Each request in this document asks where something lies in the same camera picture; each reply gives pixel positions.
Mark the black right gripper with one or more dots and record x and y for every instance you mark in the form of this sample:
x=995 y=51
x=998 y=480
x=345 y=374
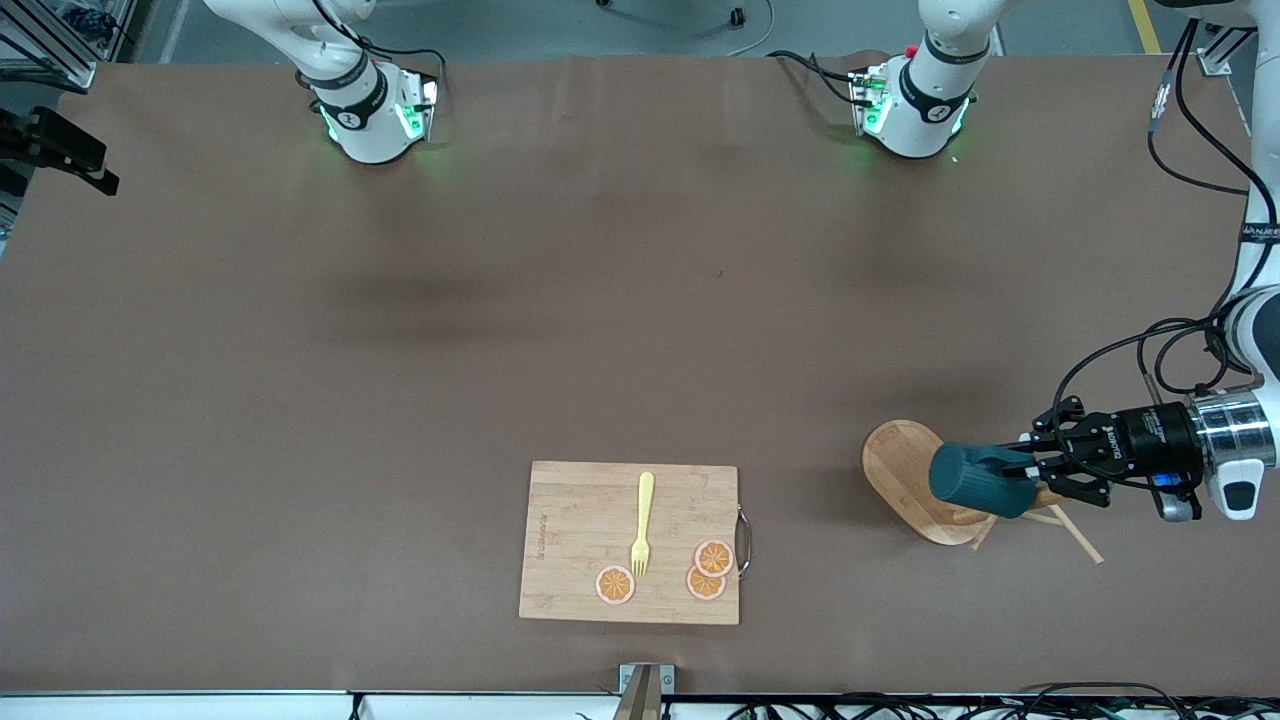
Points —
x=58 y=147

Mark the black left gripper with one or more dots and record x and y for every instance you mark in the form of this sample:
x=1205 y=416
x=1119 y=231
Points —
x=1148 y=439

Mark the dark teal cup yellow inside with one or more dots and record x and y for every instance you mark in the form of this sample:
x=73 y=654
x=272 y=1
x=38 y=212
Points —
x=970 y=480

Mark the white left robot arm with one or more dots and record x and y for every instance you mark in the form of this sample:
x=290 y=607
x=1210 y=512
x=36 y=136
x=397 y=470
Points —
x=925 y=110

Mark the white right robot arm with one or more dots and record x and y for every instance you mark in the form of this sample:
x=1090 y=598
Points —
x=370 y=110

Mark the wooden mug tree rack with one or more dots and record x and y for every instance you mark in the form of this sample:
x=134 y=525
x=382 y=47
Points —
x=900 y=470

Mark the orange slice toy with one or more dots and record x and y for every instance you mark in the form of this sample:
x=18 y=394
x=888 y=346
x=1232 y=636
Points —
x=714 y=558
x=703 y=588
x=615 y=585

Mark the brown table cover mat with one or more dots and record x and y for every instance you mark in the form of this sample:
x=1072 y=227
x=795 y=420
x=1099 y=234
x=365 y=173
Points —
x=300 y=500

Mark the yellow plastic fork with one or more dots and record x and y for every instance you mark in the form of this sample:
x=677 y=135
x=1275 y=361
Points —
x=646 y=500

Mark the bamboo cutting board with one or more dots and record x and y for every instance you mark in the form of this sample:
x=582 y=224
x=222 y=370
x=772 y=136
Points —
x=570 y=520

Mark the black stand leg with caster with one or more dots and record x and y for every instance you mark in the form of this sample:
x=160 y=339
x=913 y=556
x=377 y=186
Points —
x=738 y=16

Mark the aluminium frame profile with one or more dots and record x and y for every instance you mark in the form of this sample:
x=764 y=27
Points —
x=75 y=72

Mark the blue bundle on frame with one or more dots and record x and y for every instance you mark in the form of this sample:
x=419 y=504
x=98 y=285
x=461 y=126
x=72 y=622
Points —
x=88 y=20

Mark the aluminium corner post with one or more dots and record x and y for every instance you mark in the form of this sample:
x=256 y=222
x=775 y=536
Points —
x=1225 y=45

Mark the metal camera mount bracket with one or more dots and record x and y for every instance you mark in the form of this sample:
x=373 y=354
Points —
x=640 y=690

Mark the white table edge rail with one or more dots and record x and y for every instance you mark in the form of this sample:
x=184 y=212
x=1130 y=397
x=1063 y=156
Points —
x=200 y=706

